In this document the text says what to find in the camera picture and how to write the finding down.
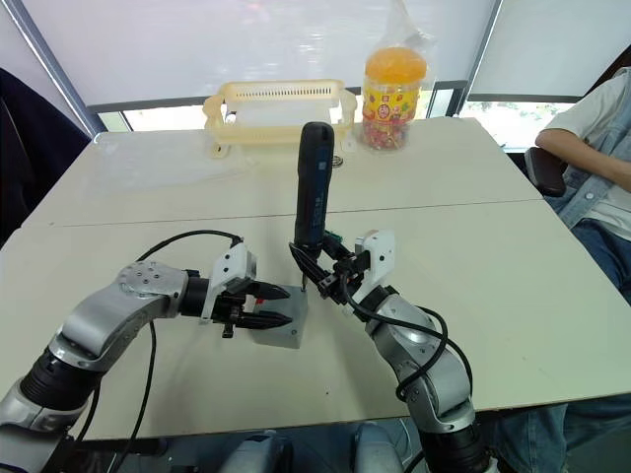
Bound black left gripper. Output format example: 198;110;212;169
212;279;294;340

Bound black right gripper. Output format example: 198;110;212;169
288;235;371;307

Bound grey box with lid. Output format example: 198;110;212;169
248;285;311;351

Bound black blue electric screwdriver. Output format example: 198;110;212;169
293;121;337;293

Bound candy jar with orange lid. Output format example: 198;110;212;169
361;45;428;154

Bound grey rounded shape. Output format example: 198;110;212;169
229;430;293;473

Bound cream plastic slotted basket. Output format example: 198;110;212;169
202;79;358;161

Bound white roller blind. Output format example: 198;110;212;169
465;0;631;103
19;0;499;112

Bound clear plastic bag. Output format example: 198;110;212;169
359;0;441;155

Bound black chair armrest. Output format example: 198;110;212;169
523;146;568;199

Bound dark navy garment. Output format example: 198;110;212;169
0;66;94;247

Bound person in denim jacket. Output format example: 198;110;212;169
492;66;631;473

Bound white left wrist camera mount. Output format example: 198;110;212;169
198;242;258;326

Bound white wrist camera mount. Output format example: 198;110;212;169
198;242;258;326
352;229;396;303

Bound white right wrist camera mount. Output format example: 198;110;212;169
352;229;396;303

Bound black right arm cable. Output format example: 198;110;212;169
341;275;475;404

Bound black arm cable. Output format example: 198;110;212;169
73;230;245;473
341;275;475;404

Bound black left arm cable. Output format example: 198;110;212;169
73;230;245;473

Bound grey window frame post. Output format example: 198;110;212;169
456;0;504;119
7;0;103;142

